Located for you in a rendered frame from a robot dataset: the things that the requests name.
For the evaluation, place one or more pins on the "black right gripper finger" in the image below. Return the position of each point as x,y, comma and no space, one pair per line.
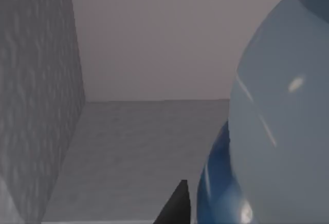
178,206

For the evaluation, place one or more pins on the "pale blue bottle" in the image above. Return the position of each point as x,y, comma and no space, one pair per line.
277,136

